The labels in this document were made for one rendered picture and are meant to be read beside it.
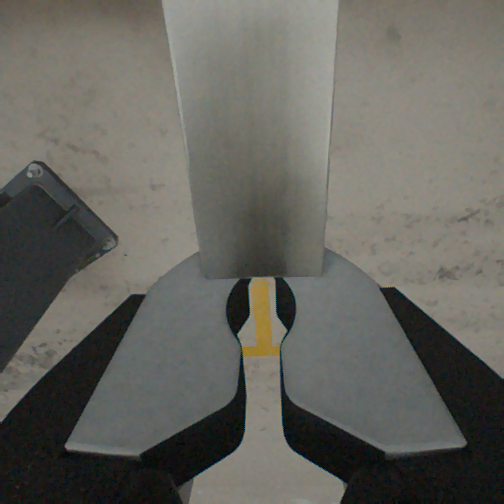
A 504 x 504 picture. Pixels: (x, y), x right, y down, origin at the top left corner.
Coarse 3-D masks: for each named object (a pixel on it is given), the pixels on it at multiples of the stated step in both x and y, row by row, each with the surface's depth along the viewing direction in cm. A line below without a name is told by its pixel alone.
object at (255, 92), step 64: (192, 0) 6; (256, 0) 6; (320, 0) 6; (192, 64) 6; (256, 64) 6; (320, 64) 6; (192, 128) 7; (256, 128) 7; (320, 128) 7; (192, 192) 8; (256, 192) 8; (320, 192) 8; (256, 256) 9; (320, 256) 9
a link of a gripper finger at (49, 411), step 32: (128, 320) 8; (96, 352) 7; (64, 384) 7; (96, 384) 7; (32, 416) 6; (64, 416) 6; (0, 448) 6; (32, 448) 6; (64, 448) 6; (0, 480) 5; (32, 480) 5; (64, 480) 5; (96, 480) 5; (128, 480) 5
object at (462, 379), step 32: (384, 288) 8; (416, 320) 8; (416, 352) 7; (448, 352) 7; (448, 384) 6; (480, 384) 6; (480, 416) 6; (480, 448) 5; (416, 480) 5; (448, 480) 5; (480, 480) 5
